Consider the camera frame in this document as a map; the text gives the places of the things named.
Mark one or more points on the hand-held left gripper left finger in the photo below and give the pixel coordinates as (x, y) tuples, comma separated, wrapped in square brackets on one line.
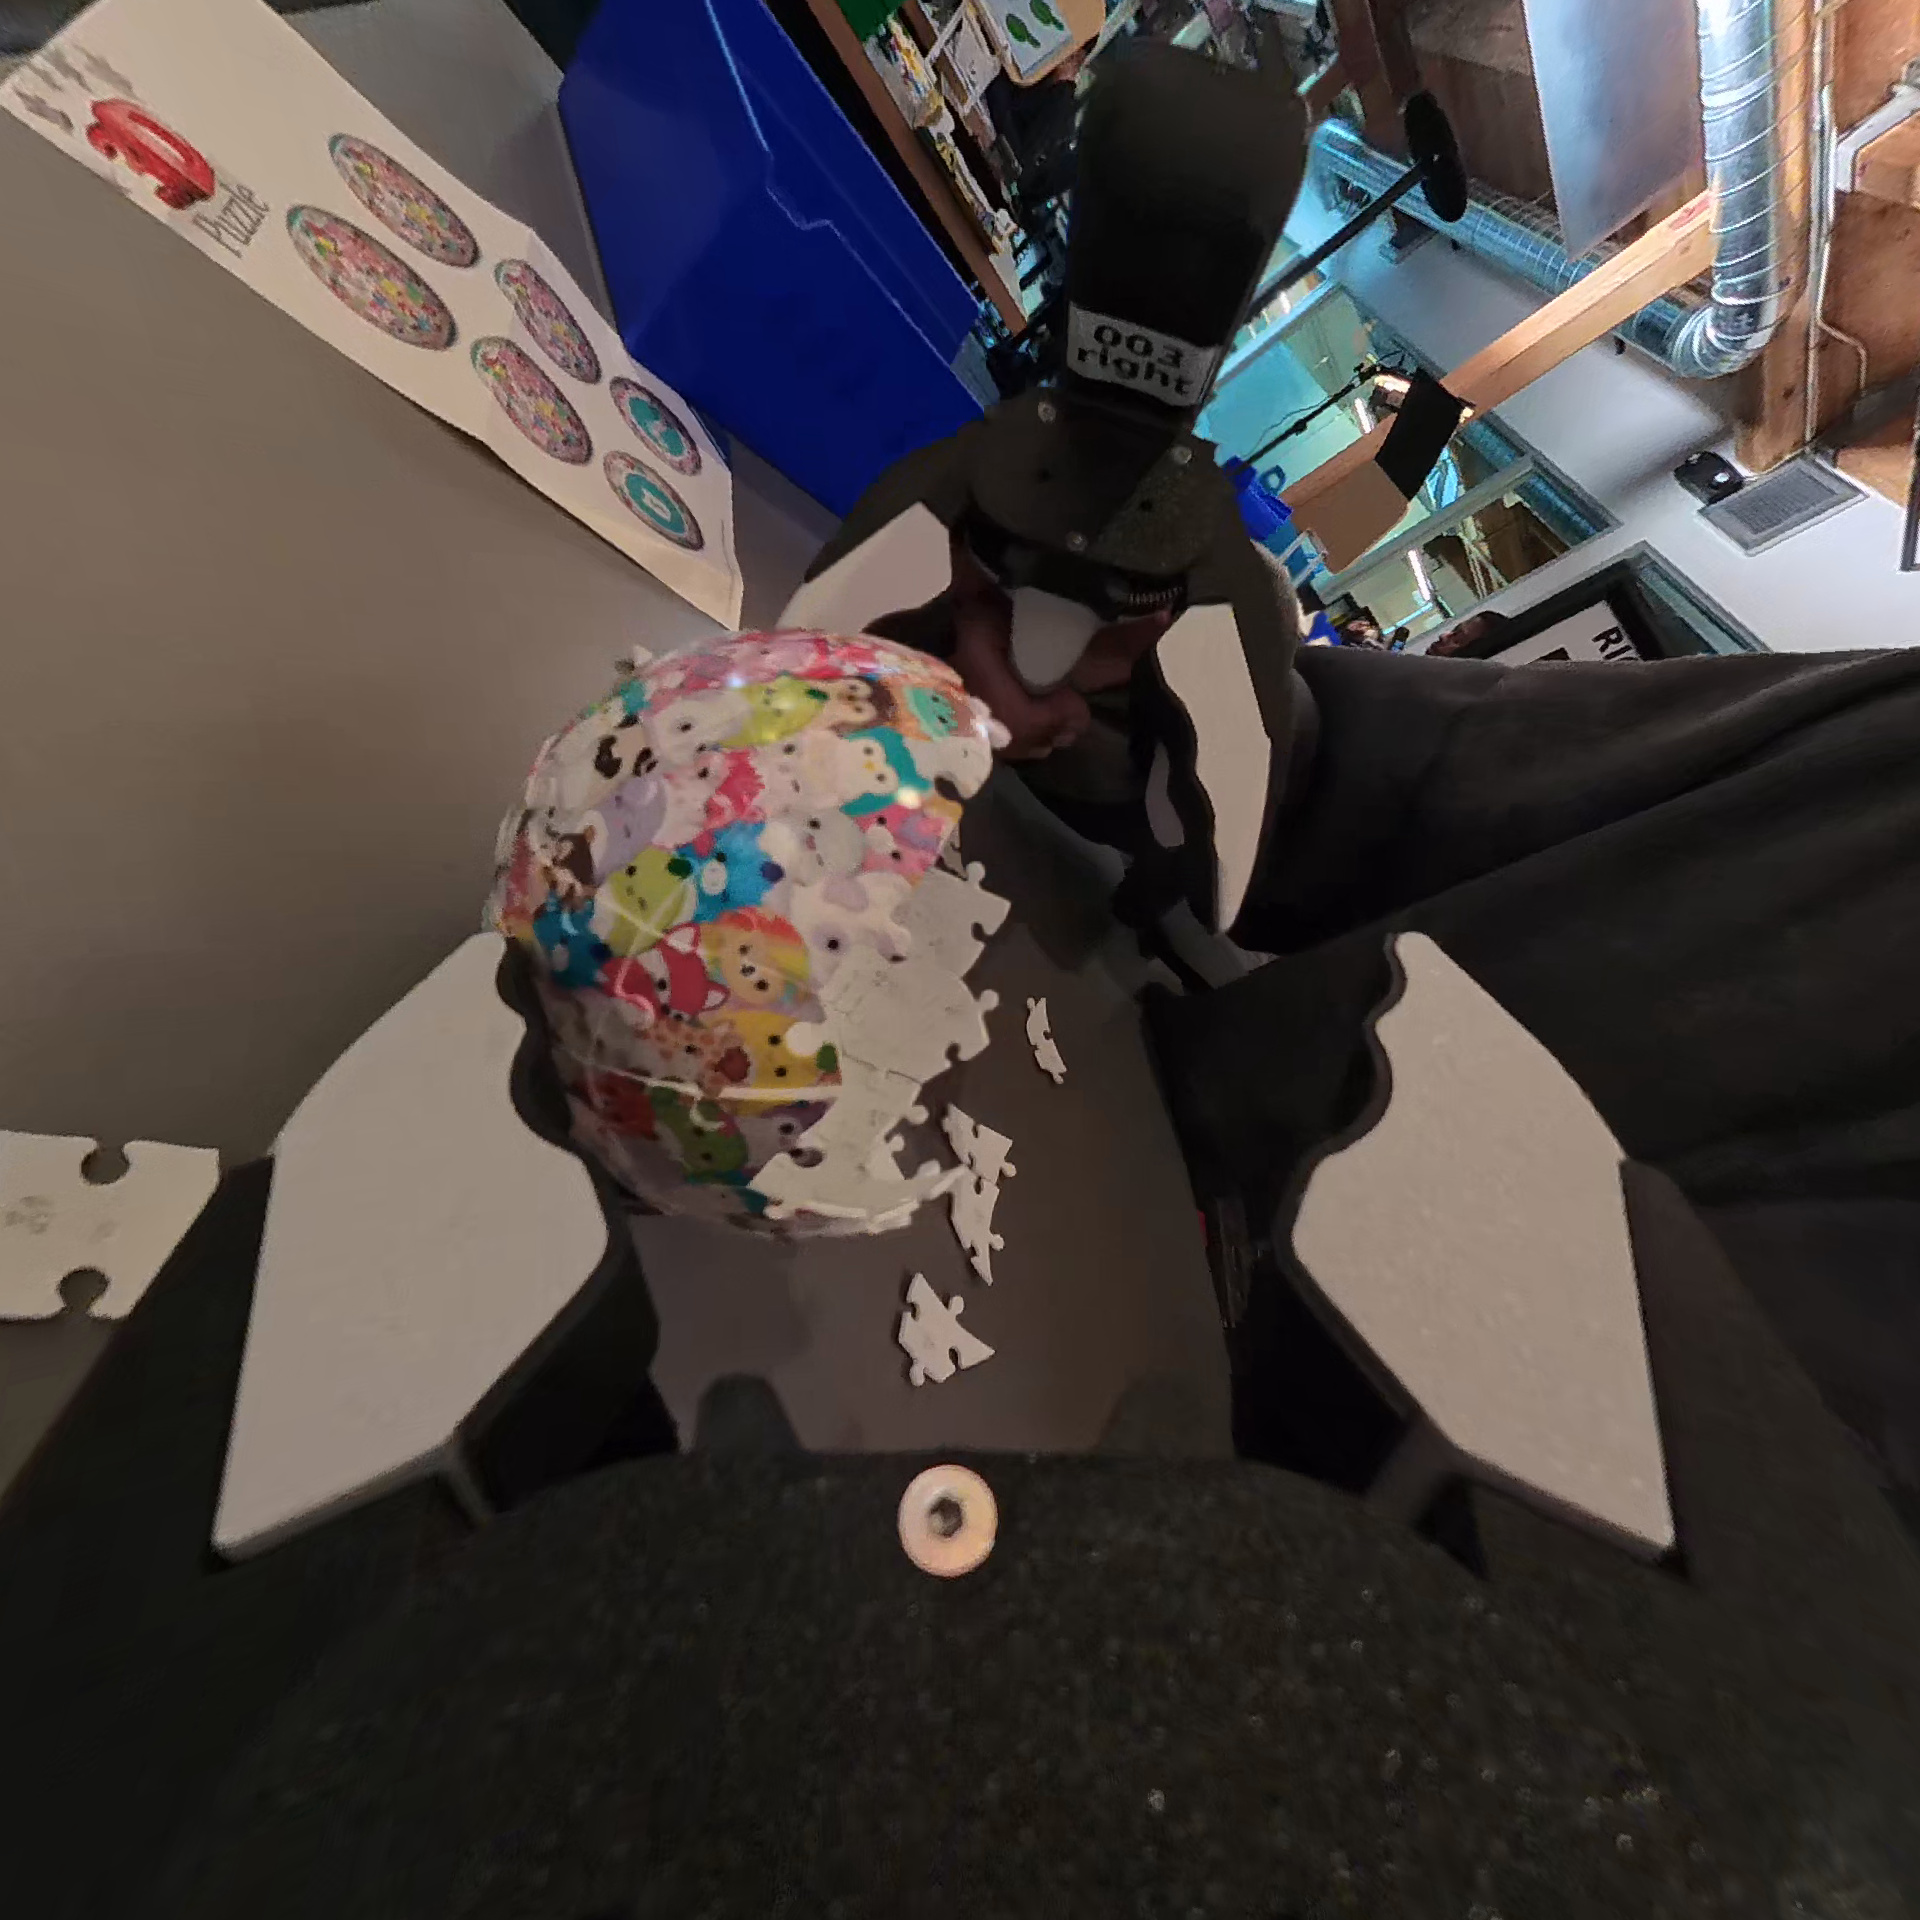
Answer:
[(406, 1276)]

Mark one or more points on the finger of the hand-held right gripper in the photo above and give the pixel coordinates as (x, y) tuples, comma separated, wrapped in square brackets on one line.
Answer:
[(1222, 720), (883, 569)]

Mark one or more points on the joined white puzzle pieces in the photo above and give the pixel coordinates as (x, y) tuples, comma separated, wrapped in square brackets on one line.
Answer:
[(981, 1149)]

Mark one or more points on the black studio light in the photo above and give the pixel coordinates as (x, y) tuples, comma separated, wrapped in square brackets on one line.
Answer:
[(1417, 430)]

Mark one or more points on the blue storage bin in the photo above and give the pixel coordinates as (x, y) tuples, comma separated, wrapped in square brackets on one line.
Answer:
[(749, 271)]

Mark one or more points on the person's dark clothing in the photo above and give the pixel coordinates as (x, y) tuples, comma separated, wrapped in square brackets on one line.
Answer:
[(1805, 1276)]

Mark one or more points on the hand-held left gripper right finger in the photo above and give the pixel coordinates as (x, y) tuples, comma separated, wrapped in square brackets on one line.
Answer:
[(1489, 1276)]

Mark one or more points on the wooden table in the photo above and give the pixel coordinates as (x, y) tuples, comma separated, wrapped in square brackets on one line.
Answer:
[(934, 147)]

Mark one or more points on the printed instruction sheet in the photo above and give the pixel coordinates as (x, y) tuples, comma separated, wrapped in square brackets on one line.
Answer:
[(379, 295)]

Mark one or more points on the white puzzle piece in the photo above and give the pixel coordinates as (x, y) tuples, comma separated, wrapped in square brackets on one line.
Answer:
[(981, 1225), (87, 1210), (1043, 1038), (947, 1334)]

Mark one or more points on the grey wall vent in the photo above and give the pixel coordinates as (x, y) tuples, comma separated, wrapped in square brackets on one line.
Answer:
[(1791, 509)]

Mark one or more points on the silver ventilation duct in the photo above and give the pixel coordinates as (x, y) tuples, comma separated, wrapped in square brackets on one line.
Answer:
[(1747, 176)]

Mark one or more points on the colourful 3D puzzle ball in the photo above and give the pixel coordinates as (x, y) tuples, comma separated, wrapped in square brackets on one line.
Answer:
[(709, 900)]

